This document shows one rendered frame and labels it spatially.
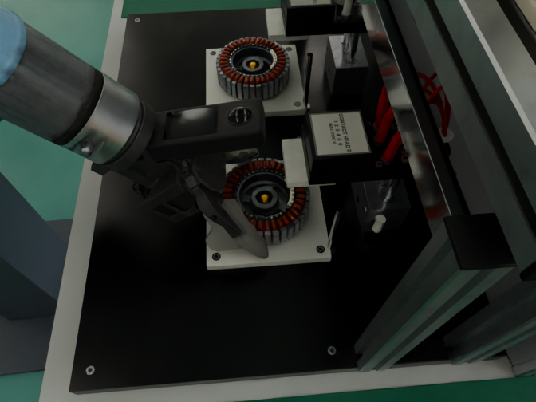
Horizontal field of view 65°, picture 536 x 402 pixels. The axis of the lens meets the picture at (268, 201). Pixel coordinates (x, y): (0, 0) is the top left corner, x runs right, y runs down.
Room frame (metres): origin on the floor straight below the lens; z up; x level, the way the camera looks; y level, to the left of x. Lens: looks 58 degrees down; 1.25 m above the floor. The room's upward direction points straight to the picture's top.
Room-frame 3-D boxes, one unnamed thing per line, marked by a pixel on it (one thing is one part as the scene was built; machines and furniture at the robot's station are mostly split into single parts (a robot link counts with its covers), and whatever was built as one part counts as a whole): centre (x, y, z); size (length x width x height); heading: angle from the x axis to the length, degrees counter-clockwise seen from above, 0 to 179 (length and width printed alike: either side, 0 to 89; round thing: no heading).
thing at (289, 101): (0.52, 0.02, 0.78); 0.15 x 0.15 x 0.01; 4
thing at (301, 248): (0.28, 0.00, 0.78); 0.15 x 0.15 x 0.01; 4
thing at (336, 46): (0.53, -0.12, 0.80); 0.07 x 0.05 x 0.06; 4
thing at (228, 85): (0.52, 0.02, 0.80); 0.11 x 0.11 x 0.04
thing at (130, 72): (0.40, 0.00, 0.76); 0.64 x 0.47 x 0.02; 4
